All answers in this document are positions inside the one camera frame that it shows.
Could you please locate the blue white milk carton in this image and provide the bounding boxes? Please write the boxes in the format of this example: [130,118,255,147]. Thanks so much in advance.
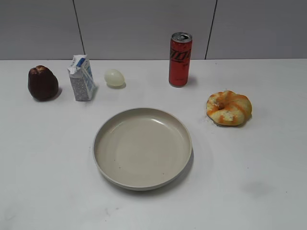
[67,55,96,101]

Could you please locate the beige round plate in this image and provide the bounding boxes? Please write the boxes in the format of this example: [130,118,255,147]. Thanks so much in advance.
[93,108,193,191]

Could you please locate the white egg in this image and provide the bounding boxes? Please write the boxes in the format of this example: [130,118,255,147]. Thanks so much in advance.
[104,69,125,87]

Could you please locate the red soda can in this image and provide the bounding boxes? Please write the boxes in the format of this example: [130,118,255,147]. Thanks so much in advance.
[168,32,192,87]

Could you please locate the orange glazed bread ring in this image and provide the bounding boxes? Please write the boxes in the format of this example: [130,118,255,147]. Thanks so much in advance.
[206,90,253,127]

